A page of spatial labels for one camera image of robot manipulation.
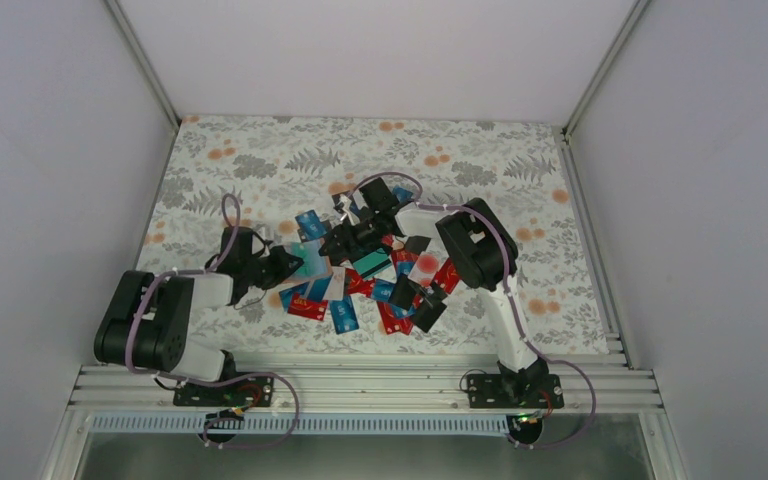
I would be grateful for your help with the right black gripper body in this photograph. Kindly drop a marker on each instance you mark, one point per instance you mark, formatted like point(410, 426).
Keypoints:
point(359, 242)

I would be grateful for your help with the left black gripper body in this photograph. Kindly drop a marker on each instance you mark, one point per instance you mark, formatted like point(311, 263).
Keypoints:
point(268, 276)

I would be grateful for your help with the teal striped card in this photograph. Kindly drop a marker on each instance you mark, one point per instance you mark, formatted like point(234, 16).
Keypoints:
point(369, 264)

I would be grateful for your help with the tan leather card holder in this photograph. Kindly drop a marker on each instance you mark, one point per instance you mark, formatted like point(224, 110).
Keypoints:
point(314, 265)

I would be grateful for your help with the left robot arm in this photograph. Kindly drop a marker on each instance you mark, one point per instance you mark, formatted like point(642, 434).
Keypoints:
point(145, 327)

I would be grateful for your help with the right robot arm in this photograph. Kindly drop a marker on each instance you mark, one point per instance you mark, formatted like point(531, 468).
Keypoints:
point(482, 254)

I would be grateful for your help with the blue card top right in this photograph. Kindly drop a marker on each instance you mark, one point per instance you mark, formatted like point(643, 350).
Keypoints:
point(402, 194)

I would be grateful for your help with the blue card far left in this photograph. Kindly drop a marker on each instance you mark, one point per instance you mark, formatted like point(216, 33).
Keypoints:
point(310, 227)

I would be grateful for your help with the red card bottom left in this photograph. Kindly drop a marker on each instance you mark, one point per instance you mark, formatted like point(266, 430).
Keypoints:
point(305, 308)

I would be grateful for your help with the red card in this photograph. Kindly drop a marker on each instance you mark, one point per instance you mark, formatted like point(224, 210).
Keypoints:
point(305, 308)
point(390, 323)
point(447, 277)

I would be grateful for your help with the white floral card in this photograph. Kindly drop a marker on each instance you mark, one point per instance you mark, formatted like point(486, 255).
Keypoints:
point(335, 290)

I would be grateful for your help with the blue card lower left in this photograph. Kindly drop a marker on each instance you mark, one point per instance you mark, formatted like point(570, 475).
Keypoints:
point(314, 291)

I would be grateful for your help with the red card right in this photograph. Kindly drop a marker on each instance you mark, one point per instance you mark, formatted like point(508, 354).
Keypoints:
point(447, 277)

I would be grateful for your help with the red card bottom centre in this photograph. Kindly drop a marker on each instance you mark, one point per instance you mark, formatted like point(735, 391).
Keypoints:
point(390, 323)

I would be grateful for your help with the black card bottom right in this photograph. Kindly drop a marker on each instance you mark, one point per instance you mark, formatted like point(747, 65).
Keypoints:
point(427, 314)

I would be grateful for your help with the floral patterned table mat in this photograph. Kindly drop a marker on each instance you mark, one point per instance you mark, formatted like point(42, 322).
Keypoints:
point(261, 172)

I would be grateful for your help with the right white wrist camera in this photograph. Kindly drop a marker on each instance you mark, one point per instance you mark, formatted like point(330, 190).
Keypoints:
point(345, 208)

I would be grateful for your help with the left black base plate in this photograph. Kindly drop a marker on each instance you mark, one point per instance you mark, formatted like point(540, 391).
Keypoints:
point(255, 392)

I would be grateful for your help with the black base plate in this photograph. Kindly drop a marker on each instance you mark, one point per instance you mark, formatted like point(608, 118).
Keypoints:
point(255, 392)
point(492, 391)

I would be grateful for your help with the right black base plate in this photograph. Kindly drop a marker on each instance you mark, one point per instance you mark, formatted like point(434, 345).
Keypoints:
point(492, 391)

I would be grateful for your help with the aluminium rail frame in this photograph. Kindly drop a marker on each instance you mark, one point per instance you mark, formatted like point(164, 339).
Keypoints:
point(379, 383)

